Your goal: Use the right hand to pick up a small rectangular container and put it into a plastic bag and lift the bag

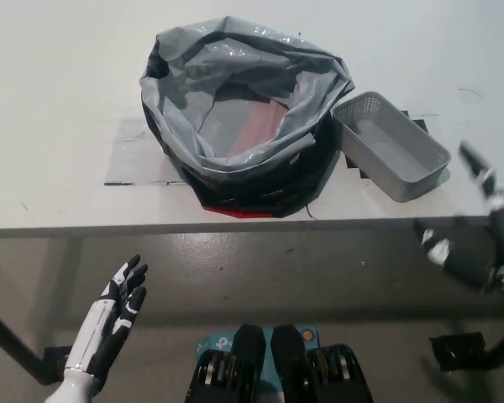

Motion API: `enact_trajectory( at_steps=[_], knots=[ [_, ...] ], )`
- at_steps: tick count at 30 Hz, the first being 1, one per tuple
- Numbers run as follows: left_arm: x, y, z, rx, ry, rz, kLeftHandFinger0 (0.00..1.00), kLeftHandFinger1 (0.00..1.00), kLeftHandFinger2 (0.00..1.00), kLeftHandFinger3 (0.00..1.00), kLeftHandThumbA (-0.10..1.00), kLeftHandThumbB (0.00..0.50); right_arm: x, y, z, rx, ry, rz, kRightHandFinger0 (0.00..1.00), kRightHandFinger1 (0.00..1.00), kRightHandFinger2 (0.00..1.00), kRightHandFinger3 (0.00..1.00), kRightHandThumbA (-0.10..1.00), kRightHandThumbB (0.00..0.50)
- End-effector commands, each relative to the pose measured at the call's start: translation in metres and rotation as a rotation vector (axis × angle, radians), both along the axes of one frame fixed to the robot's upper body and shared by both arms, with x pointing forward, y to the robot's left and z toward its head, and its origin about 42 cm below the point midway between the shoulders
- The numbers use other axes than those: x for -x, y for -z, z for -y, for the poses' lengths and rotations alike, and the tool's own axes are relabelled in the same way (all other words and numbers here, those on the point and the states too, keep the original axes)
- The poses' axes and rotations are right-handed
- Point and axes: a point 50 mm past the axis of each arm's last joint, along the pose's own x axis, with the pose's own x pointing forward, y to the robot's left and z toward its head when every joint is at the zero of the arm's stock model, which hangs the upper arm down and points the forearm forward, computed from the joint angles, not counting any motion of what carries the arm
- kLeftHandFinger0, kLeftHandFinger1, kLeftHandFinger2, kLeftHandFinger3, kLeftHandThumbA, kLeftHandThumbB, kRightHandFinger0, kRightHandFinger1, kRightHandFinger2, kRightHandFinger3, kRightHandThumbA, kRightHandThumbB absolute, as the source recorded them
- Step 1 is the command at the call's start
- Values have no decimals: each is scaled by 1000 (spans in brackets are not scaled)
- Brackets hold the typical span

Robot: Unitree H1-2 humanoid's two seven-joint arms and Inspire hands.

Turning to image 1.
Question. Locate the white and black right hand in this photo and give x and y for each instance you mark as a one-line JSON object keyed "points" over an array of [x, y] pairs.
{"points": [[497, 235]]}

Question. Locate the white and black left hand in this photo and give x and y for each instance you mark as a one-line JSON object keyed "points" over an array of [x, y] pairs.
{"points": [[109, 306]]}

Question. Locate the grey rectangular plastic basket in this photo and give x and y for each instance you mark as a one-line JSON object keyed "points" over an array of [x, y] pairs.
{"points": [[392, 155]]}

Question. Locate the grey and black plastic bag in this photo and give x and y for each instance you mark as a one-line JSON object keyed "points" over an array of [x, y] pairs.
{"points": [[235, 180]]}

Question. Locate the black floor plate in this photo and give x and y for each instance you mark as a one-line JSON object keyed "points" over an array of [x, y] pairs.
{"points": [[56, 357], [458, 350]]}

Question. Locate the black tape patch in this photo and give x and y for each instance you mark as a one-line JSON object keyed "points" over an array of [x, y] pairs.
{"points": [[418, 124]]}

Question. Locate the clear tape patch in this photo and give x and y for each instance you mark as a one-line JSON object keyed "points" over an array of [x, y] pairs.
{"points": [[130, 155]]}

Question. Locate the small dark thread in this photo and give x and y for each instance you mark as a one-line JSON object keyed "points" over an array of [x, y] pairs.
{"points": [[309, 211]]}

